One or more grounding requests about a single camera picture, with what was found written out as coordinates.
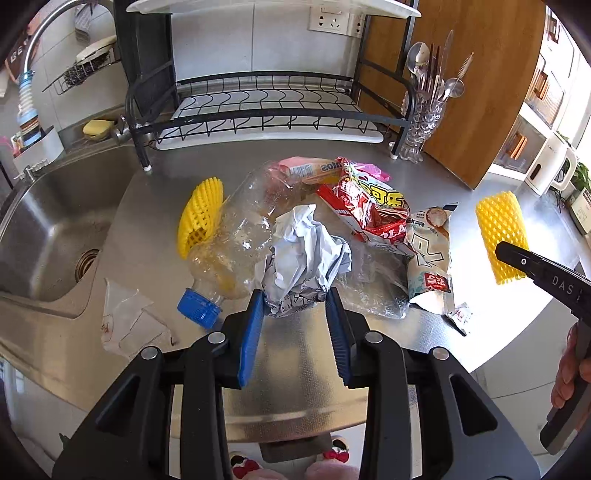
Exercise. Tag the white drip tray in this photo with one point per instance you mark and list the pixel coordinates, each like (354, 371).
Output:
(277, 138)

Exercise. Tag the pink slipper with red bow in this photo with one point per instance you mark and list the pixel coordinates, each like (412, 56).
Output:
(334, 461)
(244, 466)

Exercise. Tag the clear flat plastic wrapper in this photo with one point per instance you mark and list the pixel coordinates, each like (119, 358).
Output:
(124, 314)

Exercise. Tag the crushed clear plastic bottle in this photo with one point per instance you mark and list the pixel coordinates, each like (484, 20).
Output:
(240, 221)

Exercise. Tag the white snack packet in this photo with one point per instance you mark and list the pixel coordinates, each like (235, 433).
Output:
(429, 258)

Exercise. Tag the wooden cutting board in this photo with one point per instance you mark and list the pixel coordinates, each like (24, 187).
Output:
(485, 92)

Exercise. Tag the white rack shelf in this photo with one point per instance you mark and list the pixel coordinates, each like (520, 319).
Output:
(277, 5)

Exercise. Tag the small white sachet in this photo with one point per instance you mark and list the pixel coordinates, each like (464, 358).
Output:
(459, 316)

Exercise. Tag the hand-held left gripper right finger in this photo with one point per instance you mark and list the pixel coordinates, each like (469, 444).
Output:
(337, 344)

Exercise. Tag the white sink caddy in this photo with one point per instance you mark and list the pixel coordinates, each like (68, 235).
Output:
(44, 147)

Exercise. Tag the person's right hand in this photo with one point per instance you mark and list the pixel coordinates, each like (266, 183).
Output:
(562, 383)

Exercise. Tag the red crinkled snack packet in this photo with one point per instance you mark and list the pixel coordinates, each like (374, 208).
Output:
(376, 198)

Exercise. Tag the green potted plant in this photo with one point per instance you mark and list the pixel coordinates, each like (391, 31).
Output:
(582, 175)

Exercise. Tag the white cabinet with clear doors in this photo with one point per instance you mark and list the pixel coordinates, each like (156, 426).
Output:
(545, 92)

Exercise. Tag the white paper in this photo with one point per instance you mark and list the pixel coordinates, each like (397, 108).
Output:
(300, 249)

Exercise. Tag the black cutlery box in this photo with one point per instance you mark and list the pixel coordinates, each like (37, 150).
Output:
(147, 60)

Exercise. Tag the metal spoon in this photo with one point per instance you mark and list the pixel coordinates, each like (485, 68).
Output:
(453, 87)
(418, 55)

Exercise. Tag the white electric kettle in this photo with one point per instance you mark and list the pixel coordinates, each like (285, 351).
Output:
(547, 166)

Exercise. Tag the yellow sponge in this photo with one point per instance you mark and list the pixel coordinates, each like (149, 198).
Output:
(97, 129)

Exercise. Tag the clear plastic bag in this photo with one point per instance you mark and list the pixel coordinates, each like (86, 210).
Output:
(374, 281)

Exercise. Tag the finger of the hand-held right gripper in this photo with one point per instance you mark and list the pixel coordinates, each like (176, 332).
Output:
(545, 277)

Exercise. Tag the white wall socket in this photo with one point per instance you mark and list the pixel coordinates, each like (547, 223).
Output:
(330, 21)

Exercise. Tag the pink candy wrapper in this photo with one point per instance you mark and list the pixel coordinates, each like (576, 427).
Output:
(314, 167)

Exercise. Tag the stainless steel sink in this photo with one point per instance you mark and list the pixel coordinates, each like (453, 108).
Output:
(46, 221)

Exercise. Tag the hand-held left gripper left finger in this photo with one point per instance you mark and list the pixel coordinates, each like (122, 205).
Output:
(249, 344)

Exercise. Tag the brown pink hanging cloth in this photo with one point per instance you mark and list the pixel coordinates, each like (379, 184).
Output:
(14, 60)

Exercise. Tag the yellow foam fruit net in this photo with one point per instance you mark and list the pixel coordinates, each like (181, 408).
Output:
(501, 221)
(198, 217)

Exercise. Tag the bottle brush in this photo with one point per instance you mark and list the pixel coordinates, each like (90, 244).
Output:
(464, 64)

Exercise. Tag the red and white flat wrapper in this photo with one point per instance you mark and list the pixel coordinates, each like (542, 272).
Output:
(337, 201)

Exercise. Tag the fish-shaped glass utensil holder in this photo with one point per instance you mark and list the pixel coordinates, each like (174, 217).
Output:
(418, 129)

